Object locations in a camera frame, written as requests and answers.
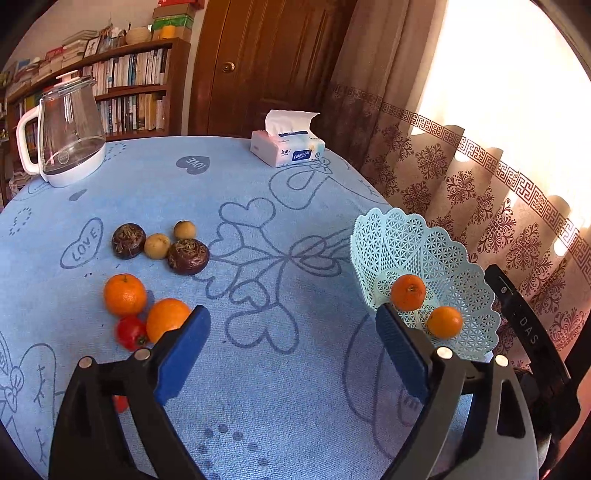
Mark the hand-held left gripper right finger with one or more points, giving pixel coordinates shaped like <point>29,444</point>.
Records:
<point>401,355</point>

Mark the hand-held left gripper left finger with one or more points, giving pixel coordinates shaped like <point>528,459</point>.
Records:
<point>182,355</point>

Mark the large oblong orange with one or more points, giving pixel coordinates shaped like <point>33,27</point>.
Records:
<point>164,318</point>

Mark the round orange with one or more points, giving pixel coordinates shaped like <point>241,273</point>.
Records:
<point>408,291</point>
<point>124,294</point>
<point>444,321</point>

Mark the red tomato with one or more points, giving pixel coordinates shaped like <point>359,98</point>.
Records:
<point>130,333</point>
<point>121,404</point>

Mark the dark brown water chestnut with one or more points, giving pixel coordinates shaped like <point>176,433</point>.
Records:
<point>128,240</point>
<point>188,257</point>

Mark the light blue lattice fruit basket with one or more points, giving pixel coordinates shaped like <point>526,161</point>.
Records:
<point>415,244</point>

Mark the tan longan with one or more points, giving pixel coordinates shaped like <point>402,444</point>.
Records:
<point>157,246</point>
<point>184,229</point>

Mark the blue printed tablecloth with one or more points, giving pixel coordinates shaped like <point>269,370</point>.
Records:
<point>277,323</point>

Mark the beige patterned curtain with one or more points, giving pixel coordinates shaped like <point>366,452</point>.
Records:
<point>461,184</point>

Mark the white tissue box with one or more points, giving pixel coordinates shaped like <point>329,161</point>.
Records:
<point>286,150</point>

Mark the wooden bookshelf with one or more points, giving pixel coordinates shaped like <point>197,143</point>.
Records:
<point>178,69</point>

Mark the brass door knob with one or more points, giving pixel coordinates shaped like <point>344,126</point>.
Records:
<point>227,67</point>

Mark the brown wooden door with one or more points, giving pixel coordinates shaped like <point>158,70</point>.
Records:
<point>277,55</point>

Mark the yellow container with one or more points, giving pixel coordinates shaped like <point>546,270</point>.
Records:
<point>167,32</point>

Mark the beige twine ball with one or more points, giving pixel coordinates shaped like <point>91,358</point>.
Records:
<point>138,34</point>

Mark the stack of books atop shelf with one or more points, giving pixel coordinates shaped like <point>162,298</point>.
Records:
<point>74,48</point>

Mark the green box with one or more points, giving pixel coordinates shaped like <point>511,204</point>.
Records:
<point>173,22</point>

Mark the brown cardboard box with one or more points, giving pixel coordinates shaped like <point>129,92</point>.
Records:
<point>175,11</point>

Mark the red box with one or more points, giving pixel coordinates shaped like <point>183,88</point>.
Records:
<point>180,2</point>

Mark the small picture frame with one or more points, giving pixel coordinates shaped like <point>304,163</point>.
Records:
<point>92,46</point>

